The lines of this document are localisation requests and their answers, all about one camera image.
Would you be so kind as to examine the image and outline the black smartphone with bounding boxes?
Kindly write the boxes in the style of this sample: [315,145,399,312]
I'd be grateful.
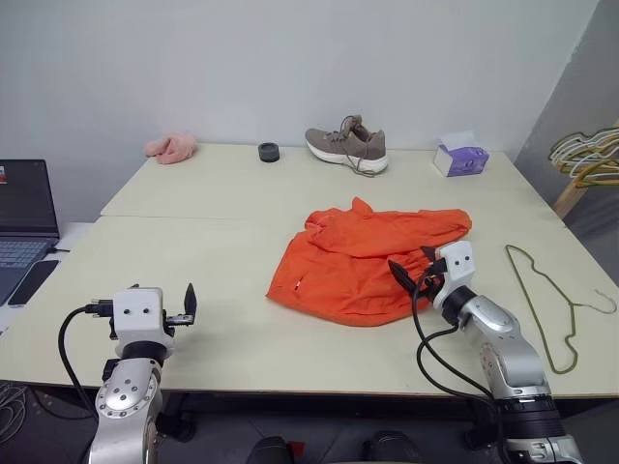
[7,259,60,307]

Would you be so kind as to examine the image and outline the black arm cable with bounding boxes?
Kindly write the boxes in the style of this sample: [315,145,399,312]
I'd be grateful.
[57,298,117,420]
[409,270,507,464]

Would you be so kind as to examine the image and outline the dark grey laptop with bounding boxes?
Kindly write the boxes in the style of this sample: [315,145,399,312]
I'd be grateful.
[0,159,62,306]

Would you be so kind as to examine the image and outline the white wire hanger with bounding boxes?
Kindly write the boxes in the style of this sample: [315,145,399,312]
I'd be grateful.
[550,130,619,176]

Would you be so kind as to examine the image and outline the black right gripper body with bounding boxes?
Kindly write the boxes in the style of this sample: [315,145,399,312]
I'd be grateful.
[416,260,449,303]

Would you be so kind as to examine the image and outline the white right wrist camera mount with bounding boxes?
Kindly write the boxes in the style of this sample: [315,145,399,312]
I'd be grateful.
[431,241,476,310]

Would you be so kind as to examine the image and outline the white and purple tissue box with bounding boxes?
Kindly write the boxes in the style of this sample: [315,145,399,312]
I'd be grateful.
[432,130,490,178]

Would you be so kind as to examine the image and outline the pink fluffy plush cloth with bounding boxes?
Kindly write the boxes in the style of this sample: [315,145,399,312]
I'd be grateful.
[145,134,198,166]

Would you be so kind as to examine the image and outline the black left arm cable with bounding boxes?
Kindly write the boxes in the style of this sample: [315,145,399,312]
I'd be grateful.
[57,298,117,420]

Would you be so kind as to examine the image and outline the olive green wire hanger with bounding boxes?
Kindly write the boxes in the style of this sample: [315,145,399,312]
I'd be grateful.
[505,244,619,374]

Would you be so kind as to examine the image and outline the yellow wire hanger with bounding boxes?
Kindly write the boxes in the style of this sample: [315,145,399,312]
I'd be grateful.
[548,126,619,189]

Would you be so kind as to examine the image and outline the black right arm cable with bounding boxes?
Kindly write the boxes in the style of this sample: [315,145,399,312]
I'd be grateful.
[409,270,507,464]

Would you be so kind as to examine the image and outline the orange shorts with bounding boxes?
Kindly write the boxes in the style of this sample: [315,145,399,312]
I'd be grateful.
[264,196,473,329]

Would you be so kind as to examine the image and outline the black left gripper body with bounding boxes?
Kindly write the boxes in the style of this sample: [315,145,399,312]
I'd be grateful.
[162,311,197,331]

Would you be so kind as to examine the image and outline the taupe sneaker with white sole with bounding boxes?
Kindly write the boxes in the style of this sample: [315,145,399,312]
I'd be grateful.
[305,114,390,178]

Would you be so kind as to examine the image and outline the grey floor cables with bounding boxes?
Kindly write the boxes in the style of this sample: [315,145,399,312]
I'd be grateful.
[0,381,31,437]

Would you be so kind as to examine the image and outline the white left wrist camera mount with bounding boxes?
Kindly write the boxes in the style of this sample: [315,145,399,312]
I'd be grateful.
[111,288,176,357]

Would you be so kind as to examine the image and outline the dark rounded shape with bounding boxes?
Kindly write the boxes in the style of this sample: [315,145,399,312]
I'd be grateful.
[249,436,292,464]
[362,431,423,464]

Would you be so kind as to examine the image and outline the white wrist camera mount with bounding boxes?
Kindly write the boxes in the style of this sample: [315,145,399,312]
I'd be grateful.
[431,241,476,310]
[111,288,176,357]

